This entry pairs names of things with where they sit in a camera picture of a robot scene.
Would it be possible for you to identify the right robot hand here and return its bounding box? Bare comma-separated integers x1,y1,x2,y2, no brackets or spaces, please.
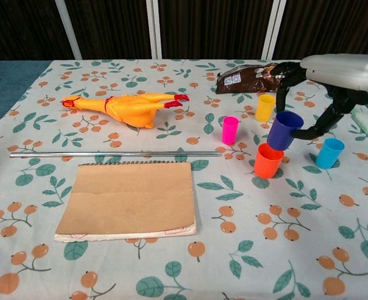
271,53,368,141

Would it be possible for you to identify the light blue plastic cup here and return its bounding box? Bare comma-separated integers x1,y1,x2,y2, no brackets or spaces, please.
315,137,345,170

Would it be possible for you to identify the yellow plastic cup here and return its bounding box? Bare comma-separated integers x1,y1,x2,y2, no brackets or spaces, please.
255,94,277,123

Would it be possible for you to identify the dark blue plastic cup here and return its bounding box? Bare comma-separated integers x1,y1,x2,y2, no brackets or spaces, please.
267,111,305,152

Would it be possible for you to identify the pink plastic cup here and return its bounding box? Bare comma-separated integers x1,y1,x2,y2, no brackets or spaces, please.
222,116,240,146

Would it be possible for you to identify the green scrubbing brush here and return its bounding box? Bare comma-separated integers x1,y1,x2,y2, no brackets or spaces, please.
350,107,368,138

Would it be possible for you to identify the brown snack bag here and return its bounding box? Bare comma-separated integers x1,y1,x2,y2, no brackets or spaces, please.
215,62,282,94

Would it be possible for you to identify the orange plastic cup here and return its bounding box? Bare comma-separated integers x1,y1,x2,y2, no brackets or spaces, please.
253,142,285,179

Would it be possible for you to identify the floral print tablecloth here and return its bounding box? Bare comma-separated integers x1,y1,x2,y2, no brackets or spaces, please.
0,59,368,300

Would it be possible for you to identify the yellow rubber chicken toy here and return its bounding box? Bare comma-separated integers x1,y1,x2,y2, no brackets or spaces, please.
61,91,191,129

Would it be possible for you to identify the silver metal rod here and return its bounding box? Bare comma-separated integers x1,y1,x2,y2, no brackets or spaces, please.
9,150,222,159

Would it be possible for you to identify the brown spiral notebook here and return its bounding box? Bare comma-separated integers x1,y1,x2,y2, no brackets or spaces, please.
54,160,198,244

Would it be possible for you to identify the teal table cover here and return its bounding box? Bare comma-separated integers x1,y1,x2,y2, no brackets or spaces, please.
0,58,368,138

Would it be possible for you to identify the white frame post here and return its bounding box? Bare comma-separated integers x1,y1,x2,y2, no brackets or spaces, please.
260,0,287,60
145,0,163,59
54,0,82,60

